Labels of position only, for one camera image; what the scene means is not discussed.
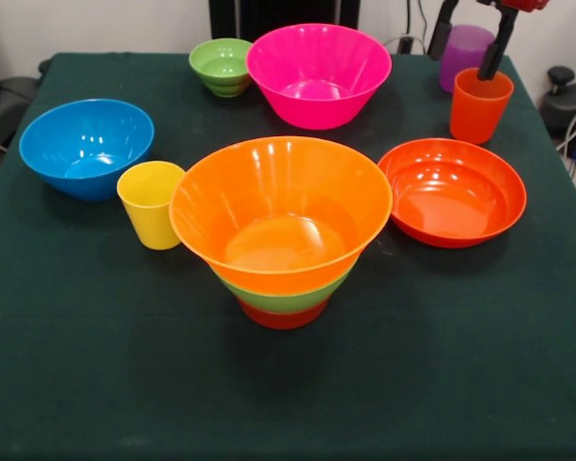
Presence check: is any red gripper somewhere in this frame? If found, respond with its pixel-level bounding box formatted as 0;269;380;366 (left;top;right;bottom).
425;0;551;82

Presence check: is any wide shallow orange bowl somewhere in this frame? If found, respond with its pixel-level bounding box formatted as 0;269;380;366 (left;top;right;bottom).
377;137;528;250

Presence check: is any small green ribbed bowl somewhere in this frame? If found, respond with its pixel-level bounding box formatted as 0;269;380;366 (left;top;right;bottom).
188;37;253;99

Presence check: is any large yellow-orange bowl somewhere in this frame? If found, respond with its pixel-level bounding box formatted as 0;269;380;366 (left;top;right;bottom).
168;135;395;297

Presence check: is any large green bowl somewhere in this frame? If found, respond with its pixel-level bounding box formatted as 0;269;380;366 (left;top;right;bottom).
210;266;354;314

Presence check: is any small orange bowl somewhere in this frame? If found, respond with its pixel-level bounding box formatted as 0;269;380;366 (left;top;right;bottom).
237;297;331;330

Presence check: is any purple cup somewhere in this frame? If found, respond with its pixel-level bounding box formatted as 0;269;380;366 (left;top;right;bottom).
438;25;497;94

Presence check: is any orange cup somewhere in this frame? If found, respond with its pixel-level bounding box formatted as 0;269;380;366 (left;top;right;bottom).
449;67;516;146

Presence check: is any black clamp knob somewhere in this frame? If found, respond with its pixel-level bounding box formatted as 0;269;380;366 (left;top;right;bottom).
546;65;576;97

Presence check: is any black rounded base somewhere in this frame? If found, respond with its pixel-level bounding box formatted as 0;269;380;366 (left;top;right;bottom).
540;81;576;159

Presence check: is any large pink bowl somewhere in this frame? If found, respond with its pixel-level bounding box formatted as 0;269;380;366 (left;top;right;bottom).
245;22;394;132

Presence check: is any yellow cup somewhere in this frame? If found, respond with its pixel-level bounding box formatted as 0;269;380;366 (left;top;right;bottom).
116;160;187;252

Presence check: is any blue bowl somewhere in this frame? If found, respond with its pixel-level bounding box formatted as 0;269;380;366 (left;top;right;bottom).
18;99;156;203

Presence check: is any dark green tablecloth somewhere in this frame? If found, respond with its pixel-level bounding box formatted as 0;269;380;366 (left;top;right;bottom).
0;51;576;461

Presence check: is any dark grey chair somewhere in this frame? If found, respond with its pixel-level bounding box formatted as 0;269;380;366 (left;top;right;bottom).
0;75;40;150

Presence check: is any black hanging cable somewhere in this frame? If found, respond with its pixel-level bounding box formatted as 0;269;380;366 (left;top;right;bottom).
415;0;431;55

